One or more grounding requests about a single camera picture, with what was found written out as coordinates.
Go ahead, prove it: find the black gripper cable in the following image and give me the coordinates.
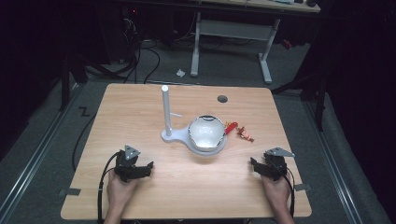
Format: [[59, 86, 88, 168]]
[[97, 151, 121, 224], [284, 167, 296, 218]]

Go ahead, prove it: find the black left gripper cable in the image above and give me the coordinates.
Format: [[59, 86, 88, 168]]
[[97, 151, 121, 224]]

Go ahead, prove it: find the black floor cable bundle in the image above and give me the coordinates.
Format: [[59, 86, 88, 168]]
[[120, 13, 162, 85]]

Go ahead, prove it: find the black computer case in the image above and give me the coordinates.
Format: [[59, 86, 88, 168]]
[[99, 4, 143, 64]]

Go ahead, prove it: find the person's left hand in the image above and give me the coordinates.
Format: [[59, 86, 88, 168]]
[[106, 170, 141, 204]]

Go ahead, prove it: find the black metal stand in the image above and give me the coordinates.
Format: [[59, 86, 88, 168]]
[[271, 60, 330, 133], [58, 50, 125, 112]]

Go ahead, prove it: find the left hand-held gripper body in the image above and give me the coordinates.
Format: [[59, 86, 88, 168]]
[[114, 144, 141, 184]]

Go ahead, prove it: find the metal floor rail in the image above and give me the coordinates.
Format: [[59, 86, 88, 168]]
[[0, 83, 84, 224], [302, 98, 364, 224]]

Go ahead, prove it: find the white bowl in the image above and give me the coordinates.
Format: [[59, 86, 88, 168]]
[[188, 115, 226, 149]]

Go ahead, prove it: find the thin black floor cable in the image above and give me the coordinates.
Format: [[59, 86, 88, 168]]
[[71, 112, 98, 173]]

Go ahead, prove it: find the person's right hand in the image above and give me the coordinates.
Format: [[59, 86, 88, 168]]
[[261, 172, 292, 207]]

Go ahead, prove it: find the red toy piece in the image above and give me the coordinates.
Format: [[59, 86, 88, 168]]
[[223, 121, 239, 136]]

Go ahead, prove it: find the small red toy figure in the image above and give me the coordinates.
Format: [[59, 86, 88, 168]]
[[236, 125, 255, 144]]

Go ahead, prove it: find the white stand with pole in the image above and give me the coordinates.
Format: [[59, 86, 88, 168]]
[[160, 85, 228, 157]]

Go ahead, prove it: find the grey tape strip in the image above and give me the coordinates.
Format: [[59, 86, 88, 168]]
[[58, 188, 82, 197], [293, 183, 313, 192]]

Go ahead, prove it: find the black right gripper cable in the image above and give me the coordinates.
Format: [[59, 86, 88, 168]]
[[284, 167, 296, 218]]

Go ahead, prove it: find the grey desk frame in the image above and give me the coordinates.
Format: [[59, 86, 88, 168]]
[[190, 0, 322, 85]]

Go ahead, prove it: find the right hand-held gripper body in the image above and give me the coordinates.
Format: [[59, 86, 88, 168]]
[[262, 147, 296, 182]]

